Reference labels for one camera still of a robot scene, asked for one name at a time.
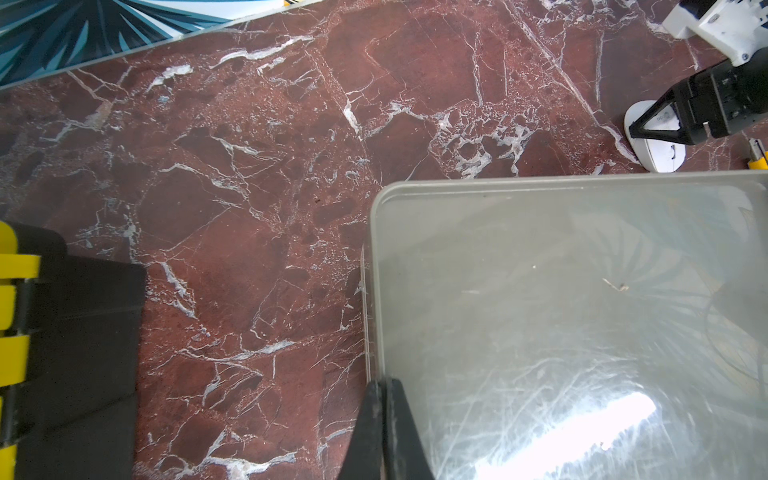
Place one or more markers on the grey drawer unit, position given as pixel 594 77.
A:
pixel 576 327

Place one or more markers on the white computer mouse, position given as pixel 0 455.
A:
pixel 654 155

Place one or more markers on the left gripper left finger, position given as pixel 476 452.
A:
pixel 363 459

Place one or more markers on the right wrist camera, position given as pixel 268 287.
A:
pixel 736 28

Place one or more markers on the yellow plastic toolbox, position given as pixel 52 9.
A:
pixel 70 331

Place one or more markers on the yellow utility knife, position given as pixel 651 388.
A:
pixel 758 155

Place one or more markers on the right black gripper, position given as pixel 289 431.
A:
pixel 716 102

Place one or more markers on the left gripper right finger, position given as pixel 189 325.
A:
pixel 404 456

